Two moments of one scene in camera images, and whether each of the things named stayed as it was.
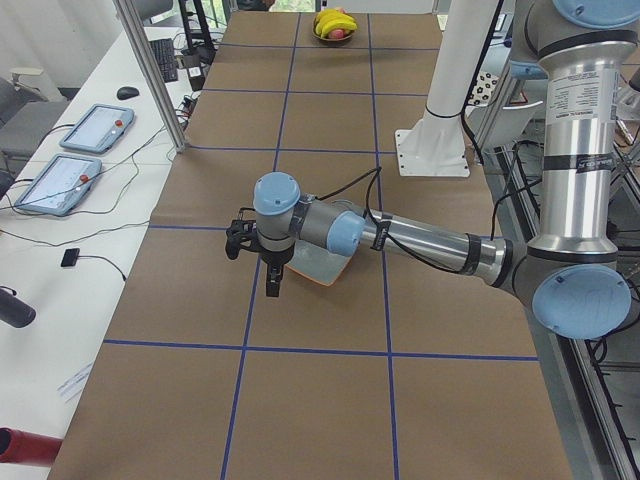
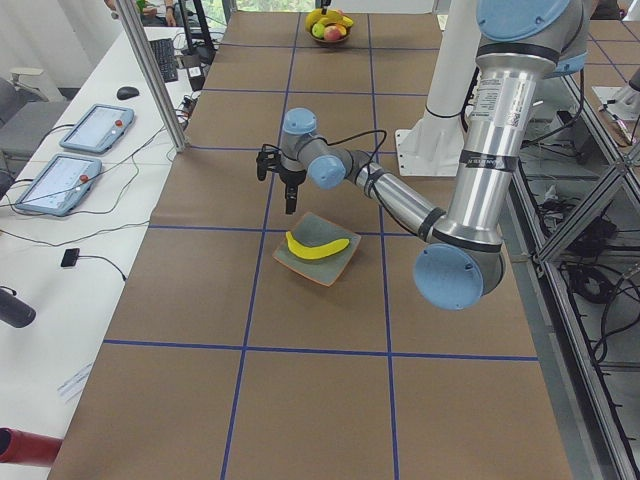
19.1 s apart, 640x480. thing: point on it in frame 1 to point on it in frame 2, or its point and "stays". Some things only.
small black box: [70, 256] stays
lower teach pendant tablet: [59, 183] stays
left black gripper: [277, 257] to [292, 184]
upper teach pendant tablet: [98, 129] stays
